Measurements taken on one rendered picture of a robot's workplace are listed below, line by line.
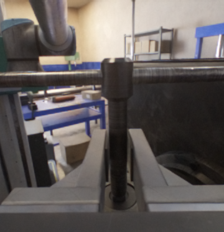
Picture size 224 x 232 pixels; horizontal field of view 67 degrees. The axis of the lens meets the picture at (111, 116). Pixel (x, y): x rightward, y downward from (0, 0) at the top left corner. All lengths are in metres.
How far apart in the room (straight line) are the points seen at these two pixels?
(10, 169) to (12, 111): 0.42
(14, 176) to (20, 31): 0.94
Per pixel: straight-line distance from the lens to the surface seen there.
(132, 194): 0.18
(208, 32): 3.40
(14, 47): 0.95
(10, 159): 1.35
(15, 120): 1.19
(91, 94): 2.20
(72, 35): 0.93
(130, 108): 0.38
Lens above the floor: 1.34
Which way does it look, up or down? 18 degrees down
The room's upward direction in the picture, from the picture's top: 1 degrees counter-clockwise
